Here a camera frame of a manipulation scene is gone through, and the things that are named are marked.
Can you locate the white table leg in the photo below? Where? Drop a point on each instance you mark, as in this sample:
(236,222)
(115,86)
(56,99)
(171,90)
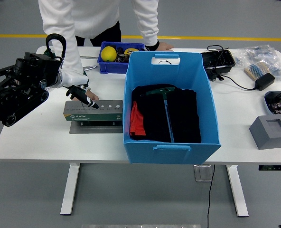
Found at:
(237,192)
(70,190)

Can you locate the clear bag of resistors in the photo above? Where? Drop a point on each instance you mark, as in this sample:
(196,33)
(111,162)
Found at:
(256,53)
(277,69)

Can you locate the taped resistor strip bundle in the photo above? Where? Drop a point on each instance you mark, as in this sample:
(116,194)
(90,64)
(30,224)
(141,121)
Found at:
(255,70)

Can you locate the white blue tray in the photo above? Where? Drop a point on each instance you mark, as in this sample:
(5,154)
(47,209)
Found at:
(266,104)

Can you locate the yellow ball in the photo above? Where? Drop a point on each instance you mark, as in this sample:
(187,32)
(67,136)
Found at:
(109,54)

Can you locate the person's right hand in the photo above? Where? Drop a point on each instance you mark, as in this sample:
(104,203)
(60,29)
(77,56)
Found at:
(93,96)

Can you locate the person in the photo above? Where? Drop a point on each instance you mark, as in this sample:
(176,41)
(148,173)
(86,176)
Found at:
(95,14)

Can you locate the grey green hex key stand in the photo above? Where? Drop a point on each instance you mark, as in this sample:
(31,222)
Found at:
(93,116)

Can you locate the grey foam block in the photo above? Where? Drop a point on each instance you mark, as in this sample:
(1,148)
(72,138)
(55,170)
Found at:
(268,139)

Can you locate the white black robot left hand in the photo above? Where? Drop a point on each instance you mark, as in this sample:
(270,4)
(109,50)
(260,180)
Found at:
(74,79)

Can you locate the black cloth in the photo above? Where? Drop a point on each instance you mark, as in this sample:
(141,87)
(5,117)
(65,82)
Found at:
(185,118)

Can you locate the circuit boards pile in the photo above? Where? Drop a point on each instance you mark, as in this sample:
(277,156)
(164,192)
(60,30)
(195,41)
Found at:
(280,103)

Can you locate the black table control panel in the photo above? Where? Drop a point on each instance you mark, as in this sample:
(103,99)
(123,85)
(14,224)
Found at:
(274,168)

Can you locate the small blue plastic bin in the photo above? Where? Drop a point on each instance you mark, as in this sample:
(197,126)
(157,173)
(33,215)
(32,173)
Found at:
(112,67)

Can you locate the large blue folding box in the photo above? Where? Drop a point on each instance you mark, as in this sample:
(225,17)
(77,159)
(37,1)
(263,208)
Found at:
(166,155)

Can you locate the person's right forearm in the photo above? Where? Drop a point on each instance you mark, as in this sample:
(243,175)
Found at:
(71,54)

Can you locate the dark small parts pile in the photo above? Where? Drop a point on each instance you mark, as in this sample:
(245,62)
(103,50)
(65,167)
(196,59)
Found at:
(122,58)

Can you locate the person's left forearm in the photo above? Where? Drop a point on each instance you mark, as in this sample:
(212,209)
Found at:
(150,31)

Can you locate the silver metal bracket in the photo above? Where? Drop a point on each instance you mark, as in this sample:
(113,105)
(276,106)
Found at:
(202,174)

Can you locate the black plastic tray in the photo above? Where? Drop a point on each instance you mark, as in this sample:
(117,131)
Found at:
(217,60)

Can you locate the black wristband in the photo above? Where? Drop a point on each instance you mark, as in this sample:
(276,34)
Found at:
(153,47)

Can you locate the red cloth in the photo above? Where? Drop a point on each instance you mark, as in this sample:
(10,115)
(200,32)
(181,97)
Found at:
(137,121)

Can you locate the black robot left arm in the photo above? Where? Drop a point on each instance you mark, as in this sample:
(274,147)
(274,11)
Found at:
(19,95)

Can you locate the yellow tape measure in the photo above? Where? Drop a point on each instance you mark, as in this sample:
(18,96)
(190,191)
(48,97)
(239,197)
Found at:
(131,51)

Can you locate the black power adapter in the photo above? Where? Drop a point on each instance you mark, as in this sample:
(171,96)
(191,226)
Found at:
(265,81)

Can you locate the person's left hand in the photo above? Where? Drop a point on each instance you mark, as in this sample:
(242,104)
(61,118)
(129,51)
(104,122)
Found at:
(166,47)

